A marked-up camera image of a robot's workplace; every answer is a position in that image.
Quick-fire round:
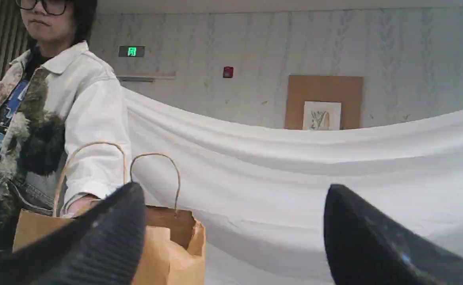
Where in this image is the green exit sign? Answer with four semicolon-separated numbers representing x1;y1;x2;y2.
118;46;145;57

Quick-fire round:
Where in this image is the brown paper bag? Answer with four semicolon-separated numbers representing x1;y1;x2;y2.
13;205;206;285

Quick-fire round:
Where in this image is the person in patterned white jacket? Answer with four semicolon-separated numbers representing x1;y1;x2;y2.
0;0;131;256

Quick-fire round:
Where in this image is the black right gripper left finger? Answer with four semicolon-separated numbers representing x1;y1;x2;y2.
0;182;146;285

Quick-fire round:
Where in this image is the white backdrop cloth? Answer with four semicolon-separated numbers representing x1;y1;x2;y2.
123;89;463;285

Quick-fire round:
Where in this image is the red fire alarm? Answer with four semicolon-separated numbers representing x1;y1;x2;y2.
222;66;234;79

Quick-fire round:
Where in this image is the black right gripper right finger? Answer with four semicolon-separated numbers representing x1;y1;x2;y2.
324;184;463;285

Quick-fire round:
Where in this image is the brown board with picture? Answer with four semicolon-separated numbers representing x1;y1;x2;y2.
284;75;365;130

